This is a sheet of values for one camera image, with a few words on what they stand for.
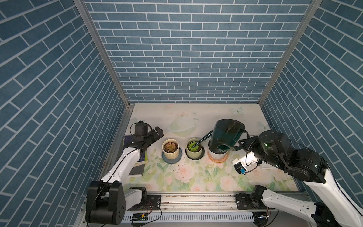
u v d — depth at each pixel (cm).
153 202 73
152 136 77
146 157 91
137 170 83
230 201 75
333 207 39
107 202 40
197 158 88
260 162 53
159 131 80
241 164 51
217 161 89
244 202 73
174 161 89
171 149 85
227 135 70
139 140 65
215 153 80
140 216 72
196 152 84
